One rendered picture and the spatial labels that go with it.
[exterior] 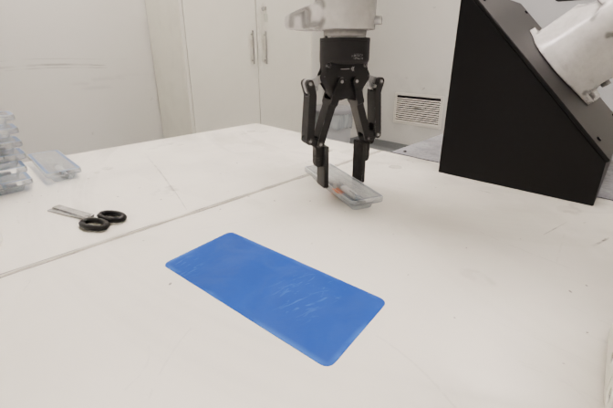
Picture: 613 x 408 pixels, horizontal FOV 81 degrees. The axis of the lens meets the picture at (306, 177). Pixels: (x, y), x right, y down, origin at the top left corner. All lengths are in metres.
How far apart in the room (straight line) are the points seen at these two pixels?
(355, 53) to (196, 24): 1.70
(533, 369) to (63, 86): 2.30
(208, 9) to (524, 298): 2.05
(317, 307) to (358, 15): 0.38
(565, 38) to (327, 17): 0.45
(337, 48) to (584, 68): 0.46
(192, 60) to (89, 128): 0.72
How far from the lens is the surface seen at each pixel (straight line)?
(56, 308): 0.43
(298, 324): 0.34
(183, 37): 2.14
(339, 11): 0.54
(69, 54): 2.38
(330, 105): 0.56
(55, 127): 2.38
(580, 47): 0.81
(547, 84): 0.69
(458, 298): 0.40
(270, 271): 0.41
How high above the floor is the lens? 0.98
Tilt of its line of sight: 20 degrees down
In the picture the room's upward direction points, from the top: straight up
